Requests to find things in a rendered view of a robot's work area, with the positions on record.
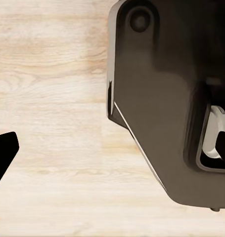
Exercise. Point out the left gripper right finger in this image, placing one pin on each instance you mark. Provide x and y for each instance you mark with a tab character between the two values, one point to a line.
220	144

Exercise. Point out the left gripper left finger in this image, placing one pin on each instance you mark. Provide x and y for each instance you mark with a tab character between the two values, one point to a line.
9	147

